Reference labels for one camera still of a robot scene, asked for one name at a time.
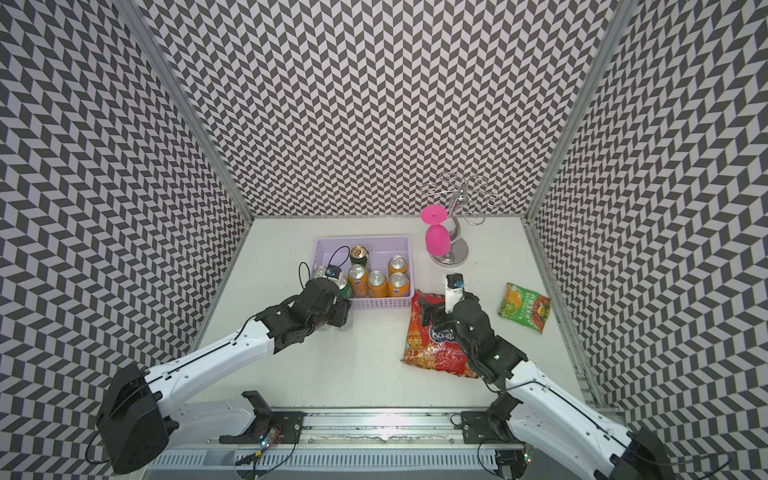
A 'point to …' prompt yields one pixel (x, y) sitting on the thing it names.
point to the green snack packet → (525, 306)
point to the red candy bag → (430, 348)
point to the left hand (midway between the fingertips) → (340, 303)
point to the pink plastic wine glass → (438, 241)
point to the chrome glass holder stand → (467, 193)
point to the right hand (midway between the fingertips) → (436, 300)
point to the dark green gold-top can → (358, 255)
